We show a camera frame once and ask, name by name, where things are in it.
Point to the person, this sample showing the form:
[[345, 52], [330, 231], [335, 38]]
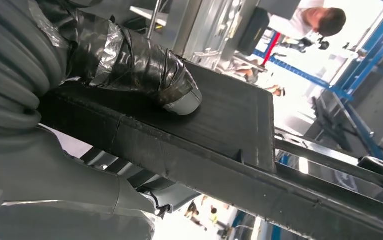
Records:
[[330, 21]]

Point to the red pole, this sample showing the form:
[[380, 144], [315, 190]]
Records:
[[272, 46]]

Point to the blue metal shelf rack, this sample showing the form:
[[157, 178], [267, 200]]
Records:
[[370, 49]]

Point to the grey metal cabinet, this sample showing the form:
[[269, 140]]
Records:
[[204, 30]]

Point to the black case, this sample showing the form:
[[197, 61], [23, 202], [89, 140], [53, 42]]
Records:
[[254, 31]]

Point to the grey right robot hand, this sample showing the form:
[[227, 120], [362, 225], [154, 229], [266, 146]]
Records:
[[45, 198]]

